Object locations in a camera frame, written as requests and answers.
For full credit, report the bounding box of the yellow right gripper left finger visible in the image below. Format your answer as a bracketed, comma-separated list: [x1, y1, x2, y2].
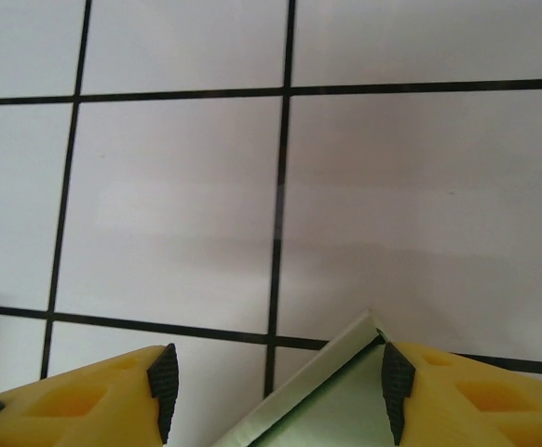
[0, 343, 179, 447]

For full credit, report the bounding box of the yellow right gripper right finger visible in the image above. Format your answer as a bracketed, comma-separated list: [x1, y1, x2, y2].
[380, 341, 542, 447]

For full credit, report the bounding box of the light green sheet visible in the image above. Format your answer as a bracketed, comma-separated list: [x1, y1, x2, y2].
[213, 307, 393, 447]

